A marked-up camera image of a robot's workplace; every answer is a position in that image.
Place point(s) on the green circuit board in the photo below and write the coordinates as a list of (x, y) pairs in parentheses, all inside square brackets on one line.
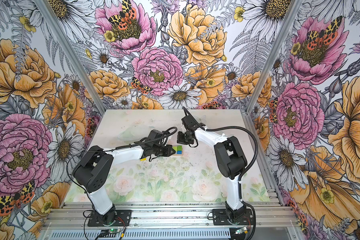
[(241, 231), (112, 233)]

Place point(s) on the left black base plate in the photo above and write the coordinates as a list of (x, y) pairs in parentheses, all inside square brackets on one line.
[(121, 217)]

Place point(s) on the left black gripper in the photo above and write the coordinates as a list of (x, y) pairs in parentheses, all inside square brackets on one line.
[(168, 147)]

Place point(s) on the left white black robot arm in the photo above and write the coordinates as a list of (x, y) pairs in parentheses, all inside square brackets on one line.
[(92, 171)]

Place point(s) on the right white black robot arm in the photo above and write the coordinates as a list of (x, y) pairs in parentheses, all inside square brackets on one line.
[(230, 160)]

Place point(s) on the white vented cable duct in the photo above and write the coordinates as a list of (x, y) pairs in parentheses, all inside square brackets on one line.
[(145, 234)]

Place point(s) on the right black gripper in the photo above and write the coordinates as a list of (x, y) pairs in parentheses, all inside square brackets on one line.
[(180, 140)]

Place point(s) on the aluminium mounting rail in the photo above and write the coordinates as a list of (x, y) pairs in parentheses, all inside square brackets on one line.
[(176, 215)]

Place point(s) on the right green circuit board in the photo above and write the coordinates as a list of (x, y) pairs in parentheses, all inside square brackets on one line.
[(241, 231)]

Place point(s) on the left green circuit board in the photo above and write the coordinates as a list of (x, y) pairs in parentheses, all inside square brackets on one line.
[(112, 233)]

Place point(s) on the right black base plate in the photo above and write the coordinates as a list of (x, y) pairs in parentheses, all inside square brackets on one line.
[(219, 216)]

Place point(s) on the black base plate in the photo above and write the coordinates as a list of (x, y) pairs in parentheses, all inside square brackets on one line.
[(121, 217), (219, 216)]

